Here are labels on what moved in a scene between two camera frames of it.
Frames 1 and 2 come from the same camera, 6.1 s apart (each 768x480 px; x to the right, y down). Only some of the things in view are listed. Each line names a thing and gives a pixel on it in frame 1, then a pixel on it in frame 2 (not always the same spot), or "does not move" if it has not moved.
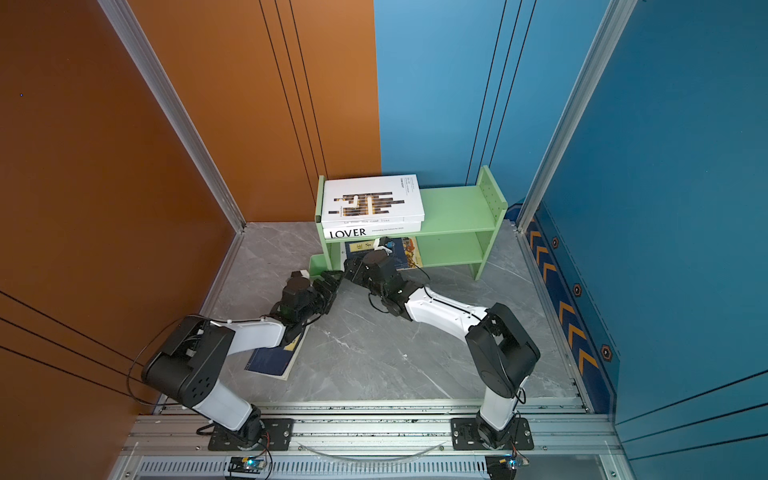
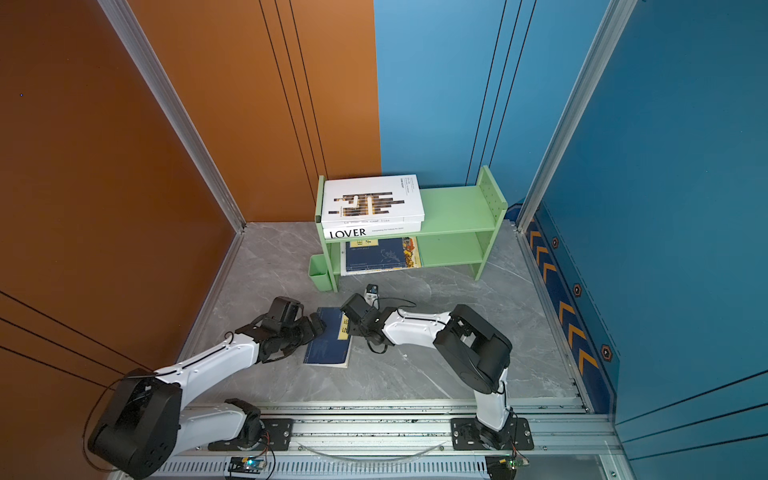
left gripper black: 330,294 to 310,330
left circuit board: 248,464 does not move
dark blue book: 276,362 to 331,347
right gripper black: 359,267 to 352,327
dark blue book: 356,249 does not move
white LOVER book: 344,230 does not move
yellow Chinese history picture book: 412,251 does not move
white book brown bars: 371,201 does not move
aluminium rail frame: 370,440 does not move
